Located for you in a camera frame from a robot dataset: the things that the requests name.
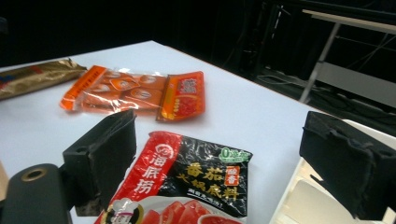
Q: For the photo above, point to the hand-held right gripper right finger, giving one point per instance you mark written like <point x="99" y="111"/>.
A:
<point x="348" y="168"/>

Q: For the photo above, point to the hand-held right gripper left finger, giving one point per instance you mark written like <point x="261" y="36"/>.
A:
<point x="107" y="155"/>

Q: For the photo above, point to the white plastic container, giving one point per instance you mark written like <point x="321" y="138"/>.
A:
<point x="308" y="202"/>

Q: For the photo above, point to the orange clear sauce packet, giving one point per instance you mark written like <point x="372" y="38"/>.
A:
<point x="140" y="93"/>

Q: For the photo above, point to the red and black sauce packet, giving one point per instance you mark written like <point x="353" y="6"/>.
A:
<point x="199" y="183"/>

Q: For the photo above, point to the gold foil packet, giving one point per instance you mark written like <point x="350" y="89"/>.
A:
<point x="34" y="77"/>

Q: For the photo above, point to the white metal frame desk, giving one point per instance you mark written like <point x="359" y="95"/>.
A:
<point x="351" y="74"/>

